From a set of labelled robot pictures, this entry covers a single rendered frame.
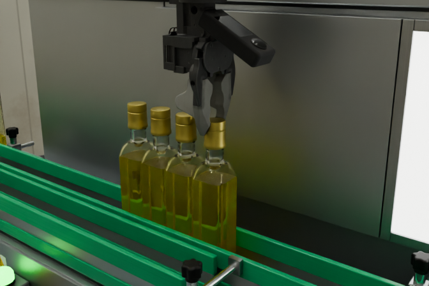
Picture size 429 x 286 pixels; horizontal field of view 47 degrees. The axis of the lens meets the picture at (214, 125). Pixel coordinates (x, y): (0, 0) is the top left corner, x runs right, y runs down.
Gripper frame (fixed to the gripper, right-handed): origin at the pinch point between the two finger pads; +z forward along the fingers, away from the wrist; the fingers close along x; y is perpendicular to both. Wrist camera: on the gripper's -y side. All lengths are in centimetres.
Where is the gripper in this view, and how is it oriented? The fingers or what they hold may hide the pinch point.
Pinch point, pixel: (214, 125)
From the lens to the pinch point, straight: 77.8
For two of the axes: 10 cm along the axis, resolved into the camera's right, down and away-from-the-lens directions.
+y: -8.1, -1.7, 5.7
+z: 0.0, 9.6, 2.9
